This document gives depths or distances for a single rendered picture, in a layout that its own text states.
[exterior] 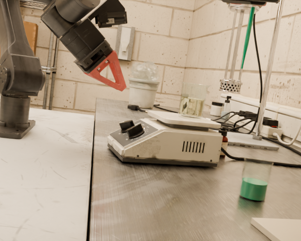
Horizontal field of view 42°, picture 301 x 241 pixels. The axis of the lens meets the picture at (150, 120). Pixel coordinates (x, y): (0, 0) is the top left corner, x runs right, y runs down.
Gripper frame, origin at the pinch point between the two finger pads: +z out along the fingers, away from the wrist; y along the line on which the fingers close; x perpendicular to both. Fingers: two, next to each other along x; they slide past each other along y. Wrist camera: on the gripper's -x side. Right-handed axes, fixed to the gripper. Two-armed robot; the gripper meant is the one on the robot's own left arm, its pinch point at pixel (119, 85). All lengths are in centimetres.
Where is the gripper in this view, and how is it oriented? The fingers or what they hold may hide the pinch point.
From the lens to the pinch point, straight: 81.3
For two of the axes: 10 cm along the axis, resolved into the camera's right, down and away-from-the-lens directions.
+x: -7.2, 6.9, -1.1
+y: -3.1, -1.6, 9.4
